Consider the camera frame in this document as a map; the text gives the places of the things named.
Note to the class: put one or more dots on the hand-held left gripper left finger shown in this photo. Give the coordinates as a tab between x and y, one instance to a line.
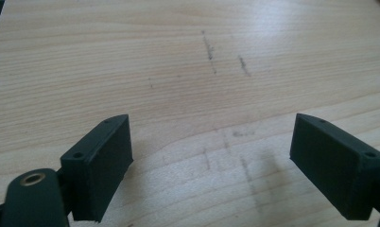
100	170

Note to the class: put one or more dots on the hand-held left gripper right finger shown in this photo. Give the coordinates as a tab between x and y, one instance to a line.
339	170

